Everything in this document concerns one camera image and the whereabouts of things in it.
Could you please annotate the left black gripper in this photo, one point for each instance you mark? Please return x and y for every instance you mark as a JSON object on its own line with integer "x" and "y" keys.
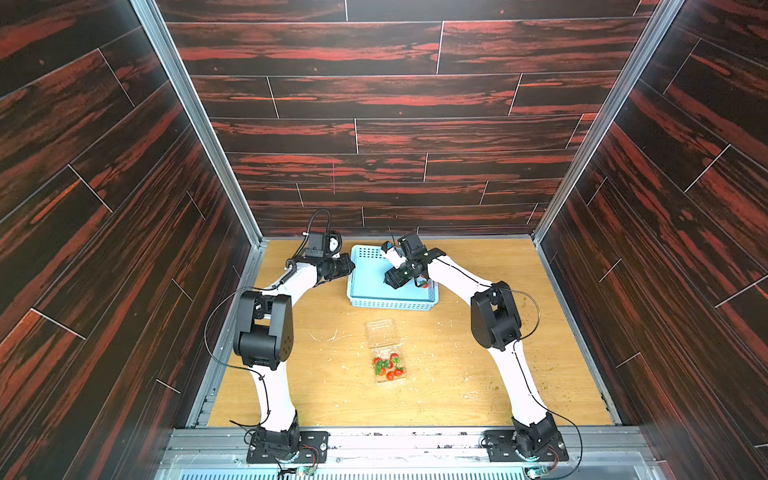
{"x": 346, "y": 266}

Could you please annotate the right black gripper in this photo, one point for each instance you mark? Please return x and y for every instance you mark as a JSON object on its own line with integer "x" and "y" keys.
{"x": 399, "y": 276}

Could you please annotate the light blue plastic basket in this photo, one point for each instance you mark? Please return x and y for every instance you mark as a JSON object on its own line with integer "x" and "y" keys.
{"x": 370, "y": 285}

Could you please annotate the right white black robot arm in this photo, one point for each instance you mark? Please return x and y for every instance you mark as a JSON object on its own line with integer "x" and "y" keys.
{"x": 495, "y": 325}

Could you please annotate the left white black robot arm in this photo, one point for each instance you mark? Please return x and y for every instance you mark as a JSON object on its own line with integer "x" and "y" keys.
{"x": 264, "y": 339}

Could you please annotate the clear plastic clamshell container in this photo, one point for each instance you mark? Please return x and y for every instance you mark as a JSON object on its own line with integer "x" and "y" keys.
{"x": 383, "y": 340}

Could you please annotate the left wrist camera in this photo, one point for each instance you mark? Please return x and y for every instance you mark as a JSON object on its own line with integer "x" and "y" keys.
{"x": 322, "y": 244}

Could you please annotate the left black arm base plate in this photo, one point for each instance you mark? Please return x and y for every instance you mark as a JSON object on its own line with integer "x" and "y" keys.
{"x": 292, "y": 447}

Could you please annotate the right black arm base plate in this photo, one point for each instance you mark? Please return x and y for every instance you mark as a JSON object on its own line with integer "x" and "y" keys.
{"x": 511, "y": 446}

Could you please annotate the aluminium front rail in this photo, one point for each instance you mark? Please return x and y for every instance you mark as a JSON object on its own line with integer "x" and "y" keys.
{"x": 592, "y": 452}

